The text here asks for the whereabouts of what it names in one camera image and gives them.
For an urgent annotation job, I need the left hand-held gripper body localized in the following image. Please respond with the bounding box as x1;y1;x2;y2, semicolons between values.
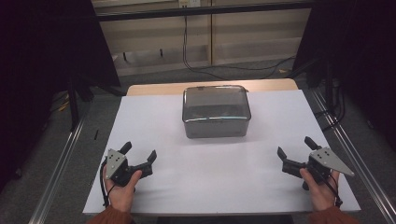
105;148;140;188

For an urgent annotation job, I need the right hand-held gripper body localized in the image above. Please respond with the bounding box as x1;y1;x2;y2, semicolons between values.
303;147;356;191

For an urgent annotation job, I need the hinged gray box lid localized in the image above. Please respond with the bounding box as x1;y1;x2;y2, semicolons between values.
181;85;252;123

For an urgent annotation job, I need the person's left hand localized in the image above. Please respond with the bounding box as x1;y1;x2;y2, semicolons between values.
103;164;143;213

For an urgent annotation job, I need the person's right hand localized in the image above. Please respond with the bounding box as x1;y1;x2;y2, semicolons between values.
299;167;341;213

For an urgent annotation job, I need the white table mat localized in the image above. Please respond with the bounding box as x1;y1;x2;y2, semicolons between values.
82;90;361;216

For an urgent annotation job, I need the black metal stand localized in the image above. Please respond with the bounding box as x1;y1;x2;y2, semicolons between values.
324;61;336;114
66;74;95;133

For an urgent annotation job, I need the wooden table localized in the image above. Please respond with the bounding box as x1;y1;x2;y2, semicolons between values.
126;77;300;97

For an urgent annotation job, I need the black curtain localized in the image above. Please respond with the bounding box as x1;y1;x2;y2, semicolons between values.
291;0;396;151
0;0;122;191

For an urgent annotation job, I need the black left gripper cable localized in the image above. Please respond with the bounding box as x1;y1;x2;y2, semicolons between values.
99;160;110;208

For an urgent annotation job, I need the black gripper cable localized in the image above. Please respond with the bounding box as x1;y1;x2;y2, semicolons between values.
323;174;344;208
99;160;110;208

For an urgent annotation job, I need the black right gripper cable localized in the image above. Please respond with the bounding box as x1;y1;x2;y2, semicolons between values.
323;174;344;208

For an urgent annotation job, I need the metal floor rail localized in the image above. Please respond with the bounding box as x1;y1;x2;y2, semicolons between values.
310;88;396;224
28;116;87;224

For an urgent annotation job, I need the bundle of black floor cables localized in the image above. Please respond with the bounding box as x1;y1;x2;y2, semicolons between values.
313;83;347;133

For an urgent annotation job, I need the black hanging wall cable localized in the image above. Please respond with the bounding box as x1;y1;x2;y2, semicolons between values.
181;15;297;80

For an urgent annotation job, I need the black horizontal frame bar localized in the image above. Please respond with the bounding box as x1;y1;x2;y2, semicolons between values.
95;1;313;22

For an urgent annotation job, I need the white wall outlet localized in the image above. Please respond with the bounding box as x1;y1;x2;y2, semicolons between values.
177;0;202;9

